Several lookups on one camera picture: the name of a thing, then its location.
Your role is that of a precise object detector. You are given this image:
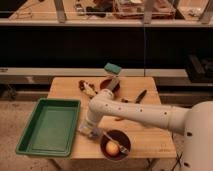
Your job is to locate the dark brown front bowl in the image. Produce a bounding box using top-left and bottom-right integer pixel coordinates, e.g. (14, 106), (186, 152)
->
(100, 130), (131, 161)

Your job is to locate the orange carrot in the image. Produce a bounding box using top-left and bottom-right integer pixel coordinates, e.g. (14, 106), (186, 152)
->
(115, 117), (125, 121)

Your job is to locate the brown rear bowl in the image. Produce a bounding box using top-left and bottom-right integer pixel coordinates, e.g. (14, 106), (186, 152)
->
(100, 78), (120, 93)

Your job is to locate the small dark metal cup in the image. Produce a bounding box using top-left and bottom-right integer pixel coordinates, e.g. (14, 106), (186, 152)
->
(121, 98), (130, 103)

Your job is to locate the wooden table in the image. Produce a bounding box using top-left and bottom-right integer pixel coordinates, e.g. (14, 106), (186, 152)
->
(48, 77), (176, 159)

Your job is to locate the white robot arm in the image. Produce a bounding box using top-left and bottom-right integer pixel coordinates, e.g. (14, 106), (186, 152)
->
(79, 89), (213, 171)

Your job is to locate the brown white plush toy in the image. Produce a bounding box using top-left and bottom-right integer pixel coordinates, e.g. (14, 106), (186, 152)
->
(79, 80), (97, 98)

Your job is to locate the green topped sponge brush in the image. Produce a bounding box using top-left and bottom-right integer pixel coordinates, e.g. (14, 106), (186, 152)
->
(103, 62), (122, 92)

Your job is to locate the yellow round fruit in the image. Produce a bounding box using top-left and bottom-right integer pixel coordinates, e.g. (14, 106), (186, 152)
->
(106, 141), (119, 156)

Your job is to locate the green plastic tray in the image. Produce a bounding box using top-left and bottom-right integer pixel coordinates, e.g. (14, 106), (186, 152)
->
(16, 98), (81, 157)

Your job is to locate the black handled knife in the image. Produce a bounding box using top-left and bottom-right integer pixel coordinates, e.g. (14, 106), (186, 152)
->
(135, 90), (147, 104)

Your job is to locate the grey cloth towel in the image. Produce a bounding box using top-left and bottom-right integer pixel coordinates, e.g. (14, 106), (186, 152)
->
(88, 128), (102, 139)

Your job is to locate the metal spoon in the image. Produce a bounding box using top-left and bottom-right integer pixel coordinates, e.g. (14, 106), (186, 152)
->
(103, 132), (130, 155)

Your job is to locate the dark equipment box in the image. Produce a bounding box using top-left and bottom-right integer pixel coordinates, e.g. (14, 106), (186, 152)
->
(186, 55), (213, 83)

